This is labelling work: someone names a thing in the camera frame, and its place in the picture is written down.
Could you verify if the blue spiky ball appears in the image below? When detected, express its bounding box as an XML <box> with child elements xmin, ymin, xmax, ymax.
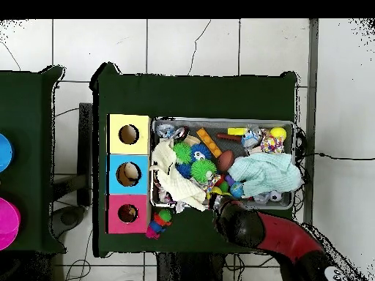
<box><xmin>175</xmin><ymin>162</ymin><xmax>193</xmax><ymax>179</ymax></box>
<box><xmin>190</xmin><ymin>143</ymin><xmax>212</xmax><ymax>161</ymax></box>

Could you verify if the colourful knotted cloth ball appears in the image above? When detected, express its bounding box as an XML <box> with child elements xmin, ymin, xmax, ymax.
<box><xmin>259</xmin><ymin>128</ymin><xmax>285</xmax><ymax>154</ymax></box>

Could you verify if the cream waffle cloth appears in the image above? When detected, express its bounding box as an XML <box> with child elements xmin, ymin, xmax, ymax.
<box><xmin>149</xmin><ymin>140</ymin><xmax>207</xmax><ymax>212</ymax></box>

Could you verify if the dark green side table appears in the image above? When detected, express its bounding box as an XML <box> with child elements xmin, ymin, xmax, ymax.
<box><xmin>0</xmin><ymin>65</ymin><xmax>67</xmax><ymax>254</ymax></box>

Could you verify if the multicolour fuzzy caterpillar toy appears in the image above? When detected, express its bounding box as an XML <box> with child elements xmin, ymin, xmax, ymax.
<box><xmin>144</xmin><ymin>208</ymin><xmax>173</xmax><ymax>240</ymax></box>

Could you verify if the pink bowl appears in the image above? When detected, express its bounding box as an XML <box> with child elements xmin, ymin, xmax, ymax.
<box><xmin>0</xmin><ymin>197</ymin><xmax>21</xmax><ymax>251</ymax></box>

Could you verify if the light blue waffle cloth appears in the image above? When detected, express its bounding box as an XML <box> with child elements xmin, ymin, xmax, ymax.
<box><xmin>227</xmin><ymin>152</ymin><xmax>304</xmax><ymax>198</ymax></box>

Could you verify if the green spiky ball with eyes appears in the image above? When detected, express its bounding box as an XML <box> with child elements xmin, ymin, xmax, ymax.
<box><xmin>190</xmin><ymin>158</ymin><xmax>218</xmax><ymax>184</ymax></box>

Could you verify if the blue bowl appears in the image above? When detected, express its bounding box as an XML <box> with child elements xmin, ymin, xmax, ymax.
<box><xmin>0</xmin><ymin>132</ymin><xmax>15</xmax><ymax>173</ymax></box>

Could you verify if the shallow clear mesh bin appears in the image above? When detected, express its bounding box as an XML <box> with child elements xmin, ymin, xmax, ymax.
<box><xmin>149</xmin><ymin>116</ymin><xmax>296</xmax><ymax>211</ymax></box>

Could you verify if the black chair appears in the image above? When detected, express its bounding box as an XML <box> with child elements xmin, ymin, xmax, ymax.
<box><xmin>76</xmin><ymin>102</ymin><xmax>94</xmax><ymax>207</ymax></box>

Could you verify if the brown toy football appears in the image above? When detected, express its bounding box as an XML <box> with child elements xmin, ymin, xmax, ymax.
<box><xmin>218</xmin><ymin>149</ymin><xmax>235</xmax><ymax>172</ymax></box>

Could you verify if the black cable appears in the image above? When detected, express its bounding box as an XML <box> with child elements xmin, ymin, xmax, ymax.
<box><xmin>295</xmin><ymin>151</ymin><xmax>375</xmax><ymax>161</ymax></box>

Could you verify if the plain yellow ball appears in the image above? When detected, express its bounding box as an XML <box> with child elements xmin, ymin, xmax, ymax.
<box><xmin>269</xmin><ymin>126</ymin><xmax>287</xmax><ymax>141</ymax></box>

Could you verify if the orange plastic grid bar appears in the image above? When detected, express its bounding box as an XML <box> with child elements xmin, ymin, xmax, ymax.
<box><xmin>196</xmin><ymin>127</ymin><xmax>223</xmax><ymax>158</ymax></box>

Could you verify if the blue globe ball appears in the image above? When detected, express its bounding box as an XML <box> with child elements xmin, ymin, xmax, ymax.
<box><xmin>229</xmin><ymin>181</ymin><xmax>245</xmax><ymax>198</ymax></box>

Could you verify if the dark green table cloth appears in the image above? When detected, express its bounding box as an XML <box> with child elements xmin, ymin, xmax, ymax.
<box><xmin>89</xmin><ymin>62</ymin><xmax>300</xmax><ymax>258</ymax></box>

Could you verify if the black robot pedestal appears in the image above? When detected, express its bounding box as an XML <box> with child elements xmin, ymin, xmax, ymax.
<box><xmin>156</xmin><ymin>252</ymin><xmax>225</xmax><ymax>281</ymax></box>

